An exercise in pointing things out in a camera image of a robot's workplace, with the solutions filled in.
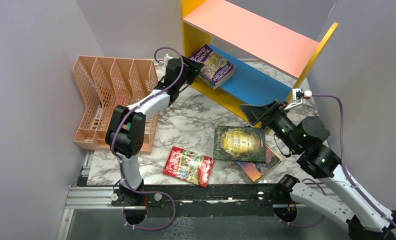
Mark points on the yellow pink blue bookshelf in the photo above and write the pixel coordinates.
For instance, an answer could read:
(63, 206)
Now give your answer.
(270, 43)

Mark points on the pink marker in organizer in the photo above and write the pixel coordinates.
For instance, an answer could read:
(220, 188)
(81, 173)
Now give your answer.
(114, 116)

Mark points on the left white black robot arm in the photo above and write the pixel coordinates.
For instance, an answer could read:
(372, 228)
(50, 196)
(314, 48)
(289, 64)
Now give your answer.
(126, 132)

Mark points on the green 104-storey treehouse book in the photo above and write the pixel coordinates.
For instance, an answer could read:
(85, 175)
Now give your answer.
(208, 81)

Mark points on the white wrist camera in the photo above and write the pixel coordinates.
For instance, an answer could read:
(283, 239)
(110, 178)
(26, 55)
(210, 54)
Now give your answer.
(299, 95)
(163, 62)

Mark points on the Jane Eyre book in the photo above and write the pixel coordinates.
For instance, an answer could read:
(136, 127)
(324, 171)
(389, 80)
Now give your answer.
(256, 171)

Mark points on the red 13-storey treehouse book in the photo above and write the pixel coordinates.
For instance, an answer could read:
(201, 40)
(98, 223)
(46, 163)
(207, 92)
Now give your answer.
(188, 166)

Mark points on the orange plastic file organizer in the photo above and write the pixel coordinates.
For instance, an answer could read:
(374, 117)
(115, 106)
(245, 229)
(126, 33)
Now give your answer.
(104, 83)

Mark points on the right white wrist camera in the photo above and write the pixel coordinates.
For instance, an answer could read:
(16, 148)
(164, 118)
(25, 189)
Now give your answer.
(299, 95)

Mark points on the black mounting rail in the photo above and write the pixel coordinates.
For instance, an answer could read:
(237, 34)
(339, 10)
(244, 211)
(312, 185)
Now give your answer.
(215, 200)

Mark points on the dark green Alice book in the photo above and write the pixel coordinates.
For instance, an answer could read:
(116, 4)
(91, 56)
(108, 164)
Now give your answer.
(239, 143)

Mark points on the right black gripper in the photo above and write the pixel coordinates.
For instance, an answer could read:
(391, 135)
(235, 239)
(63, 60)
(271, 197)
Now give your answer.
(256, 113)

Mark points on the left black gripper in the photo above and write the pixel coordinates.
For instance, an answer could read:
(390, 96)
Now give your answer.
(192, 68)

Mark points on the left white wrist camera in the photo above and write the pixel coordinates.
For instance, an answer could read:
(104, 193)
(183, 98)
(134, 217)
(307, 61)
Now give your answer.
(163, 62)

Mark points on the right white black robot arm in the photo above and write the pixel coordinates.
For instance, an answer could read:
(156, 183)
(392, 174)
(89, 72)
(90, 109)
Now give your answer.
(356, 211)

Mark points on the purple 52-storey treehouse book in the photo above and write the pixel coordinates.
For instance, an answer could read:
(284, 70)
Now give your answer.
(216, 67)

